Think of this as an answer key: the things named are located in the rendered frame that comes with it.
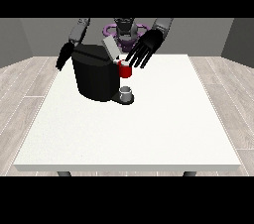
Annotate small grey cup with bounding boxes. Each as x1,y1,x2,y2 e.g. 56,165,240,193
119,85,134,102

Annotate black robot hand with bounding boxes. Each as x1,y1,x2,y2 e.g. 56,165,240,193
55,40,75,72
125,29,165,69

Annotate black coffee machine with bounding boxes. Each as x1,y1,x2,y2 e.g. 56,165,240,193
70,44,135,106

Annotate red pod holder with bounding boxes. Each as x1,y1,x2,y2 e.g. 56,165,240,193
117,59,133,79

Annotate grey robot trunk purple rings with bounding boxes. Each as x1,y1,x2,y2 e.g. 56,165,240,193
102,18,152,54

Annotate pale grey machine lid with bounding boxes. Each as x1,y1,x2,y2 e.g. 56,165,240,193
101,35,122,60

